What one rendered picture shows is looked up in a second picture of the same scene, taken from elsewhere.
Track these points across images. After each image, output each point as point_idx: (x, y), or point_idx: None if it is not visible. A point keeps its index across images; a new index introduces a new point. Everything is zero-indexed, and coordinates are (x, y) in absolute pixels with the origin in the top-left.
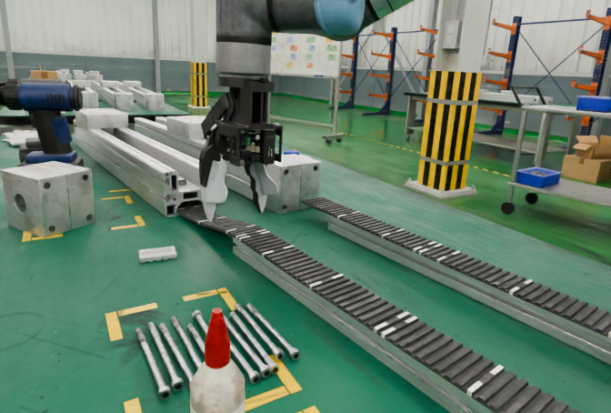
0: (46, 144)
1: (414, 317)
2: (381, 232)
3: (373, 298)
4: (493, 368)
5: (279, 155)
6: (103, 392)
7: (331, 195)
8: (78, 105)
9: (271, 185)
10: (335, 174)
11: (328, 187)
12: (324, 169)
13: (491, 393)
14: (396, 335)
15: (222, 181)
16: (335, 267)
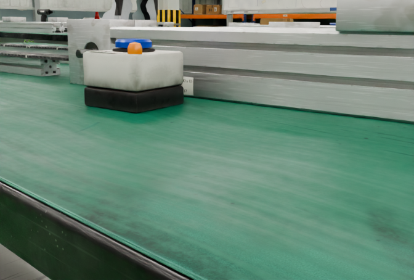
0: None
1: (27, 45)
2: (16, 52)
3: (44, 46)
4: (8, 44)
5: None
6: None
7: (46, 92)
8: None
9: (108, 16)
10: (12, 124)
11: (47, 98)
12: (47, 134)
13: (15, 44)
14: (39, 45)
15: (138, 10)
16: (57, 66)
